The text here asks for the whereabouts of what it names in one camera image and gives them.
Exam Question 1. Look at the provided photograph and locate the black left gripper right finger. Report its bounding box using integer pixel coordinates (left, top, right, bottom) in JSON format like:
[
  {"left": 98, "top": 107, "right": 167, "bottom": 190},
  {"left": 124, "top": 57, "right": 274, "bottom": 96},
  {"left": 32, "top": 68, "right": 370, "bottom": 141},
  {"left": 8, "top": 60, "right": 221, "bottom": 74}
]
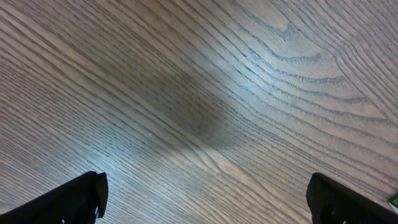
[{"left": 306, "top": 172, "right": 397, "bottom": 224}]

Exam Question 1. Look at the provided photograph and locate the wooden block green letter B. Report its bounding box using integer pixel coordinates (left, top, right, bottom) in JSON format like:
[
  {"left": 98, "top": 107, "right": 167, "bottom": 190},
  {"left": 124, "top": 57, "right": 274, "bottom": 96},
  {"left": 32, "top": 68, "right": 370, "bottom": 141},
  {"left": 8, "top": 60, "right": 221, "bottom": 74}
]
[{"left": 388, "top": 194, "right": 398, "bottom": 213}]

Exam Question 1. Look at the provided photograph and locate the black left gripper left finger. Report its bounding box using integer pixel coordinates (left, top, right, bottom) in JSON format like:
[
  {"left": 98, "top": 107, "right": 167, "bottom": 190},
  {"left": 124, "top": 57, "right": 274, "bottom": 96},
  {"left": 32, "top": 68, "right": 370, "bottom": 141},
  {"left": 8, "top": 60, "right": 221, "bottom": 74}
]
[{"left": 1, "top": 171, "right": 108, "bottom": 224}]

